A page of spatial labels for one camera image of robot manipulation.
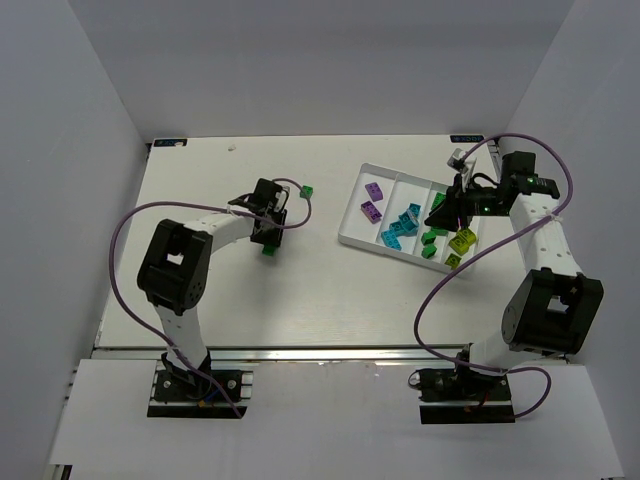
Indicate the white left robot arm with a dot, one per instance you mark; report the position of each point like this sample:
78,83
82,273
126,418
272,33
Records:
173,275

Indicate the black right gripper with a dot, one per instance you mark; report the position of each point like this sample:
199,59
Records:
458,198

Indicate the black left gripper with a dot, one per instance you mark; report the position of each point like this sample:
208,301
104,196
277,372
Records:
270,236

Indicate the green and yellow lego stack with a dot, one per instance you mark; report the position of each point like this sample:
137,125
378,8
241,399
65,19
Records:
429,237

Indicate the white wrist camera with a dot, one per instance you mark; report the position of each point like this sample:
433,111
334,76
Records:
282,198
464,164

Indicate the green lego plate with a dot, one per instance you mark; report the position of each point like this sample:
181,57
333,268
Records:
438,200

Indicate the teal long lego brick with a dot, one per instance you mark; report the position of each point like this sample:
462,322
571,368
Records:
390,240

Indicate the blue decorated lego brick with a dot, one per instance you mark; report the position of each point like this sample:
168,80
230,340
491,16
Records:
413,212

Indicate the purple lego brick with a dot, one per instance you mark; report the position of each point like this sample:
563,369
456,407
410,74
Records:
371,212
374,191

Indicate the small green lego brick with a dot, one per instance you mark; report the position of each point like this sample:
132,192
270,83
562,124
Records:
429,251

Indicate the yellow-green lego brick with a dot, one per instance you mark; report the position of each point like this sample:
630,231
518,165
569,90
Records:
462,242

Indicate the white compartment sorting tray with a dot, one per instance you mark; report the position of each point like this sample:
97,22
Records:
399,192

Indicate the lime lego brick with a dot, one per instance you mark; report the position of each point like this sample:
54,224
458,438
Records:
453,261

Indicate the blue label corner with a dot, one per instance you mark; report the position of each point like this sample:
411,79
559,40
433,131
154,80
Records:
170,143
466,138

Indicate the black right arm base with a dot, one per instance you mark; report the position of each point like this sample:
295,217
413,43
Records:
461,395

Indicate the blue label left corner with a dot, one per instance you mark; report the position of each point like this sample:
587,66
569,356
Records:
170,143

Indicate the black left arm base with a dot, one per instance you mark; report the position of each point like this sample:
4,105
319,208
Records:
181,394

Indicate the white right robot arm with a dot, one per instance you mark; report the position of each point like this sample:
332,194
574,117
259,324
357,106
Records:
551,312

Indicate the teal square lego brick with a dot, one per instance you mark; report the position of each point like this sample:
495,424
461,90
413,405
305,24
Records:
404,227

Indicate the green lego brick top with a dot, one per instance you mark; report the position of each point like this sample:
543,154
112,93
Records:
306,192

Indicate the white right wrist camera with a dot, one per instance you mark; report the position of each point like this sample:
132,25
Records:
464,164

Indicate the blue label right corner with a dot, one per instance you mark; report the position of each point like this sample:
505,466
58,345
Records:
466,138

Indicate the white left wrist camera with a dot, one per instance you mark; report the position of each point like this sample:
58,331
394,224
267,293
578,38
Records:
282,198

